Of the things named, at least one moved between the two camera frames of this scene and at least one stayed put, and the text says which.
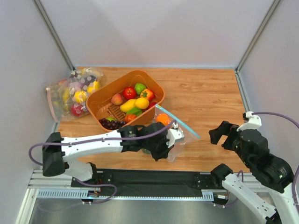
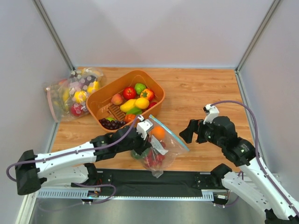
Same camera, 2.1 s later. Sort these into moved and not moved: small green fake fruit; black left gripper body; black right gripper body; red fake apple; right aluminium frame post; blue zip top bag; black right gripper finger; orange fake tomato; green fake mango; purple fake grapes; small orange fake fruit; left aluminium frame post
Moved: black right gripper body; blue zip top bag; black right gripper finger; black left gripper body
Not moved: small orange fake fruit; right aluminium frame post; green fake mango; orange fake tomato; left aluminium frame post; small green fake fruit; purple fake grapes; red fake apple
